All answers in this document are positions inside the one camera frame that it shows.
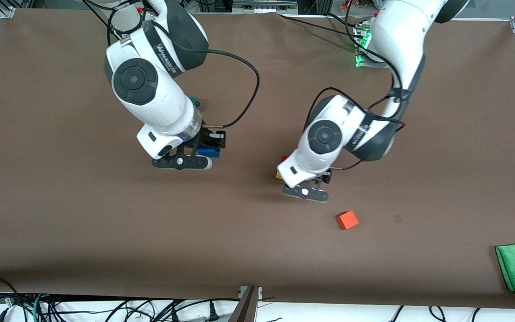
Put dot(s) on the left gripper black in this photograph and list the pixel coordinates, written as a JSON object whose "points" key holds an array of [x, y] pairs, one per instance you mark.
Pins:
{"points": [[327, 178]]}

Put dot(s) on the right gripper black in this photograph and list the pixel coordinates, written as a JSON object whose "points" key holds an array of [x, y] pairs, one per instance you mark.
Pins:
{"points": [[207, 136]]}

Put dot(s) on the blue wooden block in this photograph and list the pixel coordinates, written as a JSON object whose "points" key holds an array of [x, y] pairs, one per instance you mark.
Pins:
{"points": [[208, 152]]}

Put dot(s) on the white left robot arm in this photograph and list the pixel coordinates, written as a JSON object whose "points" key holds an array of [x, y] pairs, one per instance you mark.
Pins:
{"points": [[400, 40]]}

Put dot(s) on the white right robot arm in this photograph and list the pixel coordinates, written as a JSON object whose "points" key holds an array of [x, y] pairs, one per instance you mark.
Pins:
{"points": [[150, 80]]}

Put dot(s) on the green wooden block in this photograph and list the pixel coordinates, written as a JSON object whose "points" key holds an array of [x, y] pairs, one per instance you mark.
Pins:
{"points": [[194, 100]]}

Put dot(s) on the orange wooden block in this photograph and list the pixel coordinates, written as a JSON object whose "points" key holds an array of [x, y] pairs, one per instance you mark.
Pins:
{"points": [[347, 220]]}

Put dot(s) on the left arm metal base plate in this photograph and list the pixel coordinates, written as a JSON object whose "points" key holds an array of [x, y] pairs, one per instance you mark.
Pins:
{"points": [[361, 60]]}

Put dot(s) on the silver metal rail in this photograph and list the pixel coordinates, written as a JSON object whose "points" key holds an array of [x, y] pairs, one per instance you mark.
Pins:
{"points": [[264, 5]]}

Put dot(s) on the aluminium frame post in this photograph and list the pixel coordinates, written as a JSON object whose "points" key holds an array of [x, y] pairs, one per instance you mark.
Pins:
{"points": [[246, 306]]}

